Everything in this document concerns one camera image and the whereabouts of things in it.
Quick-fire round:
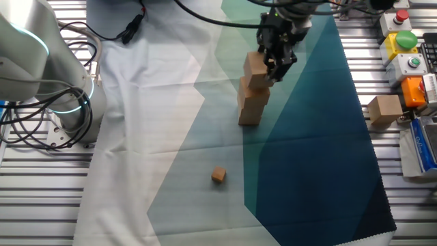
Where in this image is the blue and silver device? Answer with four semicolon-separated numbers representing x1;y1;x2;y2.
409;115;437;174

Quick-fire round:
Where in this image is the orange box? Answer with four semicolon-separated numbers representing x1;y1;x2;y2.
401;75;427;109

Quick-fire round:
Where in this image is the black keyboard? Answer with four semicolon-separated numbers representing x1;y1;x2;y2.
420;32;437;74

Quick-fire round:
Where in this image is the small metal bracket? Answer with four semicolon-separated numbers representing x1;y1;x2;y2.
395;109;412;124

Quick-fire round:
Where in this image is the black base cable bundle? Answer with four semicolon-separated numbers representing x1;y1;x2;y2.
0;83;95;151

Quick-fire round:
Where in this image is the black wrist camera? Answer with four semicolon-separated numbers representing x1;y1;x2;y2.
369;0;397;11

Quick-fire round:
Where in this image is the yellow box green mushroom button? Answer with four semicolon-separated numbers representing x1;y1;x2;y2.
379;30;419;66

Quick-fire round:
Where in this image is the thick black gripper cable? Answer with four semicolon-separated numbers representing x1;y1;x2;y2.
173;0;274;29

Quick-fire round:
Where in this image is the black bundled cable connector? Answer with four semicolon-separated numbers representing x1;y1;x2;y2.
120;0;147;46

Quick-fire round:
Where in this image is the small wooden cube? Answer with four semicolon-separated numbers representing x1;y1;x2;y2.
210;165;227;184

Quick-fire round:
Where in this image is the grey box green lit button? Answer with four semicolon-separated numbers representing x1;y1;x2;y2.
385;53;429;87

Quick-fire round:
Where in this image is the grey box red button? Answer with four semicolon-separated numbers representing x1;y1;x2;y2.
379;9;412;37

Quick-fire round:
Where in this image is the black camera cable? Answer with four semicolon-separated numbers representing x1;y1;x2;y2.
245;0;375;17

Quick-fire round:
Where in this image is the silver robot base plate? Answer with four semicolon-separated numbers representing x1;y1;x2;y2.
46;114;97;150

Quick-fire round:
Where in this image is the silver ribbed device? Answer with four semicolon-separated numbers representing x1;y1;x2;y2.
420;72;437;111

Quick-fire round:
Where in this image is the blue green white tablecloth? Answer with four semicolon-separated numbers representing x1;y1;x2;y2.
72;0;397;246

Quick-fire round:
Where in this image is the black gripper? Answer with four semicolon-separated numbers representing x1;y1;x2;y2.
256;12;313;83

